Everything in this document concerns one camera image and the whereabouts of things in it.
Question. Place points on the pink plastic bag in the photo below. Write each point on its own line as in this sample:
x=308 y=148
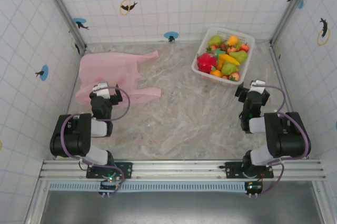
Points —
x=105 y=69

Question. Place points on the white plastic basket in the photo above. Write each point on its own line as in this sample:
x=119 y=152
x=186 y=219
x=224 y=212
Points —
x=223 y=30

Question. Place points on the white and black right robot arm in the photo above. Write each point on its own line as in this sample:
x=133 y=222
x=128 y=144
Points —
x=287 y=140

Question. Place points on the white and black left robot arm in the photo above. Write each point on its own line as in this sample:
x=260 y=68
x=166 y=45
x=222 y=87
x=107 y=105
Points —
x=68 y=140

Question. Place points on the large green fake pear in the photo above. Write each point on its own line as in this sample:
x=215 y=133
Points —
x=241 y=56

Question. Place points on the red fake apple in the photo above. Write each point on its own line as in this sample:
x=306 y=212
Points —
x=244 y=48

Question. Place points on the small green fake fruit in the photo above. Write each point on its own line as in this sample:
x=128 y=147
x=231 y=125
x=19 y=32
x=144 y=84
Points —
x=238 y=45

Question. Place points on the orange-yellow fake pear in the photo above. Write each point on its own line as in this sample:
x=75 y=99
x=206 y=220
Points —
x=232 y=40

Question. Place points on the yellow-green fake pear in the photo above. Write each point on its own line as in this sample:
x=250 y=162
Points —
x=215 y=40

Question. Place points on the aluminium back bar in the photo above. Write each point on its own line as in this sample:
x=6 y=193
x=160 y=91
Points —
x=126 y=43

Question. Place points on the fish blue circle sticker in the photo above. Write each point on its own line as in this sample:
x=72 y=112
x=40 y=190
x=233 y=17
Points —
x=44 y=72

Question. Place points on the small circuit board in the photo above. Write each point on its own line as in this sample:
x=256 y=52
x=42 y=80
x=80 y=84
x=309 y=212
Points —
x=254 y=187
x=108 y=185

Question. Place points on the penguin blue circle sticker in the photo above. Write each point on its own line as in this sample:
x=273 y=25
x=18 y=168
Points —
x=171 y=35

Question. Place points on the shark blue circle sticker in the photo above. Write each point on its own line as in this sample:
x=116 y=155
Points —
x=79 y=21

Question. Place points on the grey metal sheet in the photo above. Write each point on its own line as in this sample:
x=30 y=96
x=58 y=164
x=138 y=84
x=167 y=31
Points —
x=171 y=208

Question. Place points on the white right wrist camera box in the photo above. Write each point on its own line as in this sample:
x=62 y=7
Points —
x=256 y=84

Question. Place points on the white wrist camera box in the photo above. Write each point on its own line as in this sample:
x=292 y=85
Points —
x=256 y=84
x=101 y=90

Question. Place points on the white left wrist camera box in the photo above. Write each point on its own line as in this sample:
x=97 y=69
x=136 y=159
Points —
x=101 y=90

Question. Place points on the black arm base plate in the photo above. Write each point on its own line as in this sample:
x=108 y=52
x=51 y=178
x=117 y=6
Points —
x=127 y=168
x=231 y=170

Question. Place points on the aluminium frame post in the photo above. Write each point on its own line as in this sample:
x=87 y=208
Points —
x=284 y=24
x=62 y=8

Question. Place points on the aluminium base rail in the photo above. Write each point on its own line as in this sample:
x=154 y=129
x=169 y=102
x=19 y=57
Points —
x=179 y=166

